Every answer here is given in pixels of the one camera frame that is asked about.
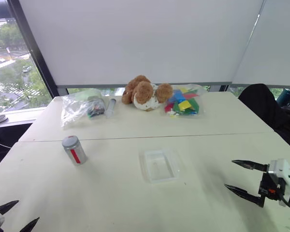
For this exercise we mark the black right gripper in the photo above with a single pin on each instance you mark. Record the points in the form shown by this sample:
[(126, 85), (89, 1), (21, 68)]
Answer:
[(270, 184)]

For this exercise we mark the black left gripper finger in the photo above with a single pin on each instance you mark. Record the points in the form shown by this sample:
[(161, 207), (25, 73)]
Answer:
[(30, 225), (7, 206)]

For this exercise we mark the silver can with red stripe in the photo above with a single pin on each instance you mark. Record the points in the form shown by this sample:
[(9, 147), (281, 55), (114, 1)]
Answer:
[(77, 154)]

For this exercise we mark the grey plastic jar lid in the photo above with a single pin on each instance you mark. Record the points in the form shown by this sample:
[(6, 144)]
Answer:
[(69, 141)]

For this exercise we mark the clear plastic tray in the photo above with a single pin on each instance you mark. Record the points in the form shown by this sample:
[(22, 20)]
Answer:
[(159, 166)]

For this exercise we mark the black office chair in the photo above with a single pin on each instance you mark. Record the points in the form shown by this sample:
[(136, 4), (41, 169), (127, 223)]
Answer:
[(263, 106)]

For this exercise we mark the teal mug with black lid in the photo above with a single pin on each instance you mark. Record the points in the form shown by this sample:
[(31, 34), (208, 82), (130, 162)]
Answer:
[(286, 96)]

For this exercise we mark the clear bag of coloured blocks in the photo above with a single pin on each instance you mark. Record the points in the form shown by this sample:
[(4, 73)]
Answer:
[(183, 104)]

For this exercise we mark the clear bag of white parts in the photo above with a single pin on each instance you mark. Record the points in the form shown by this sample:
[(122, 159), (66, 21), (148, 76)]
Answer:
[(72, 111)]

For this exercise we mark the clear bag of dark parts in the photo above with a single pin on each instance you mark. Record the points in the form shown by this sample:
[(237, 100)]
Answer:
[(96, 110)]

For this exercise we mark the narrow white roller blind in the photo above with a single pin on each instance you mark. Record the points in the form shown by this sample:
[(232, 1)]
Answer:
[(273, 48)]

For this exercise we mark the brown and white plush dog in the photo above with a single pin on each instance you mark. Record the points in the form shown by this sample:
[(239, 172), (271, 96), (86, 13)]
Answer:
[(145, 94)]

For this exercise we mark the clear plastic syringe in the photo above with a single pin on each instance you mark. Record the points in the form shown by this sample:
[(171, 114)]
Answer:
[(111, 106)]

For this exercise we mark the wide white roller blind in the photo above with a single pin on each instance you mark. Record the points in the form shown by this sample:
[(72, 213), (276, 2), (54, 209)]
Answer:
[(140, 41)]

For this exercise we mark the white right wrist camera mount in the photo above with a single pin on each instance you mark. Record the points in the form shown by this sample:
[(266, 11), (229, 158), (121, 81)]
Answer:
[(284, 170)]

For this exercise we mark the black window frame post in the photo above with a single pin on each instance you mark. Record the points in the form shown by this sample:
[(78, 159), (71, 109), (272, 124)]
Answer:
[(36, 53)]

